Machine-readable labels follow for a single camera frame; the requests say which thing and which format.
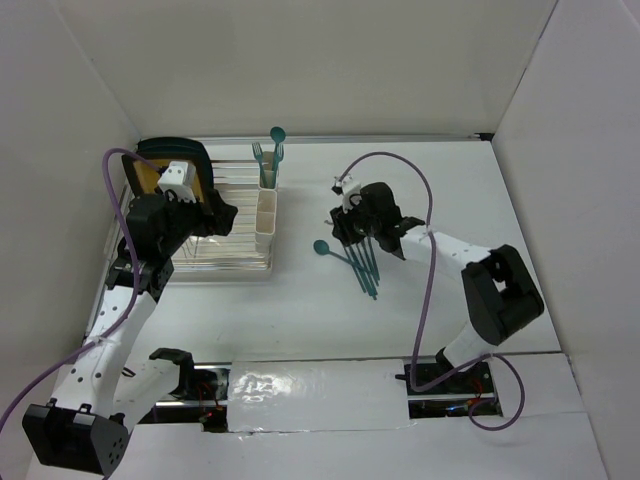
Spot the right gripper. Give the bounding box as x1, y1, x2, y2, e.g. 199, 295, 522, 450
330, 193, 381, 248

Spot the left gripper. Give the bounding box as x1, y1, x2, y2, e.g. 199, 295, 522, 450
156, 186, 237, 256

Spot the green plastic spoon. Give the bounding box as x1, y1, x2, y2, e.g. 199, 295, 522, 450
270, 126, 286, 173
313, 239, 355, 266

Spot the green plastic fork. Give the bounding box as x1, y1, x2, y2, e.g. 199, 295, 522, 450
272, 143, 284, 173
252, 142, 270, 189

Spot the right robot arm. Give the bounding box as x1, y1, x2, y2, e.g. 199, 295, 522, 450
330, 180, 544, 392

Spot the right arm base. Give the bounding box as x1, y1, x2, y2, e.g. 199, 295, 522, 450
395, 361, 502, 419

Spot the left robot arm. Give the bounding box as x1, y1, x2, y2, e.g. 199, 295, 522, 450
22, 192, 238, 477

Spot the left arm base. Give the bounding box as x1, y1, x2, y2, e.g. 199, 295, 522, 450
113, 348, 230, 433

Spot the yellow plate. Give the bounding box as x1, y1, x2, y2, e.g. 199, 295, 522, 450
121, 154, 165, 197

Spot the white dish drying rack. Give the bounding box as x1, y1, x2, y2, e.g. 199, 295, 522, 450
107, 151, 272, 286

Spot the white utensil holder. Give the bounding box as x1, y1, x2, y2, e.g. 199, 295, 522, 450
255, 152, 279, 255

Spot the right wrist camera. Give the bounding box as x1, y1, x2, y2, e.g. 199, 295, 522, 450
331, 174, 361, 212

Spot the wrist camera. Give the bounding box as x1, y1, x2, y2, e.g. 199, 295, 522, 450
331, 174, 361, 212
157, 160, 196, 203

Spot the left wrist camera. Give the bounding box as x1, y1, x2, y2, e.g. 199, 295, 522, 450
157, 160, 196, 203

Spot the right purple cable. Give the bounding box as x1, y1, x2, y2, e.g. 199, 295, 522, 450
335, 152, 525, 432

